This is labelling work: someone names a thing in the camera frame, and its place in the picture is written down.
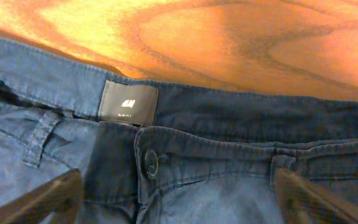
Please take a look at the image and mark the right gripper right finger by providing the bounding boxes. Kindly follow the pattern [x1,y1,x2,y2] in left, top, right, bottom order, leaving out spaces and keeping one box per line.
[273,169,358,224]

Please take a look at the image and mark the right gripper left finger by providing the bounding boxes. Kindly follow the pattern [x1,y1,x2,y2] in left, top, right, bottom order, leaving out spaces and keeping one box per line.
[0,169,83,224]

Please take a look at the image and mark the navy blue shorts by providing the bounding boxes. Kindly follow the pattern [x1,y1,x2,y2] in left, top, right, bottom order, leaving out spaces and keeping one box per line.
[0,38,358,223]

